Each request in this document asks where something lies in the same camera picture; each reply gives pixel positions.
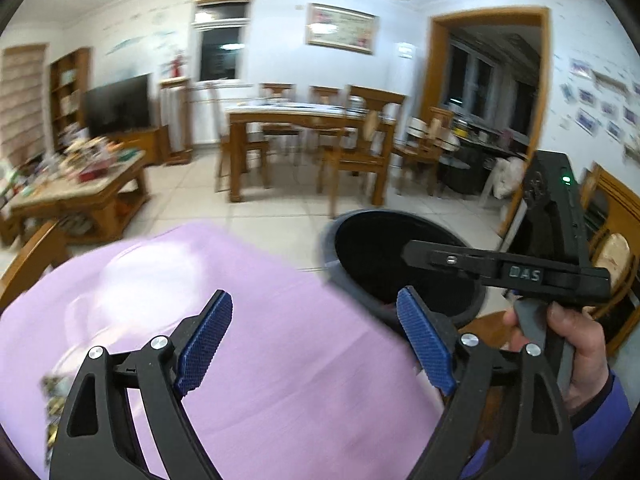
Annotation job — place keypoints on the wooden dining table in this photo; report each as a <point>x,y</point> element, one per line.
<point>252,126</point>

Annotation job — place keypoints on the framed wall painting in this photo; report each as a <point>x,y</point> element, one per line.
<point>341,29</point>

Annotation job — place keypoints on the black television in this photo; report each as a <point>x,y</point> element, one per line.
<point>118,107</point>

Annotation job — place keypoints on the purple tablecloth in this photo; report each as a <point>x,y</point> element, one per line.
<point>303,386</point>

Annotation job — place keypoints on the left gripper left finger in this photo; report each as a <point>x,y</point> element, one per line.
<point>115,395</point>

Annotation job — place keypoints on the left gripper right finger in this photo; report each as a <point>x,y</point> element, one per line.
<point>503,406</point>

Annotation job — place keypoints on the wooden bookshelf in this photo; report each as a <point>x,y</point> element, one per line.
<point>69,81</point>

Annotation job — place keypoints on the black trash bin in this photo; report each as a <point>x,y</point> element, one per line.
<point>361,255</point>

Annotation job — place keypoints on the wooden coffee table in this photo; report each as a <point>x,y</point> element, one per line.
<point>89,213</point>

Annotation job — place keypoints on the tall wooden plant stand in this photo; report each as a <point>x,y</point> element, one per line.
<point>174,107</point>

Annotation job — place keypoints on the wooden dining chair near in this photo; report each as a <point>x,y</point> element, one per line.
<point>364,141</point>

